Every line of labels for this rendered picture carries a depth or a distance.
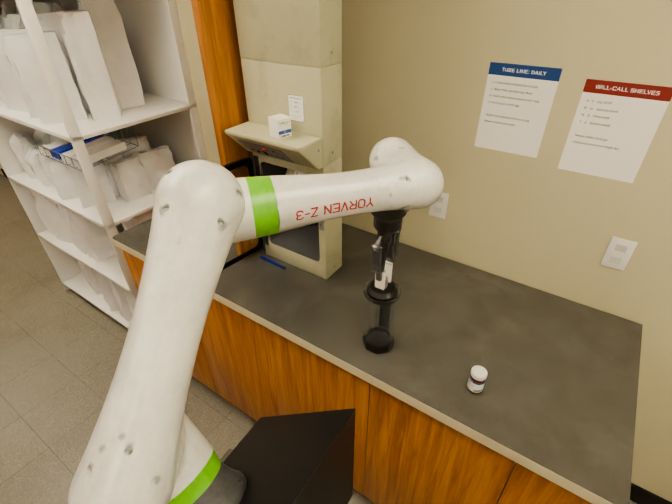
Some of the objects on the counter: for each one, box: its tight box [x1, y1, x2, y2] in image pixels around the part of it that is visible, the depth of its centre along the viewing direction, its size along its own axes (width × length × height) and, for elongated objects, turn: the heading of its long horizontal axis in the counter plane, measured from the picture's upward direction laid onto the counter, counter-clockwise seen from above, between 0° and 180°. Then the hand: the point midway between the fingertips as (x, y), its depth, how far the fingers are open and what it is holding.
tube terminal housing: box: [241, 58, 342, 280], centre depth 152 cm, size 25×32×77 cm
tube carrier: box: [364, 279, 401, 347], centre depth 124 cm, size 11×11×21 cm
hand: (383, 275), depth 115 cm, fingers open, 3 cm apart
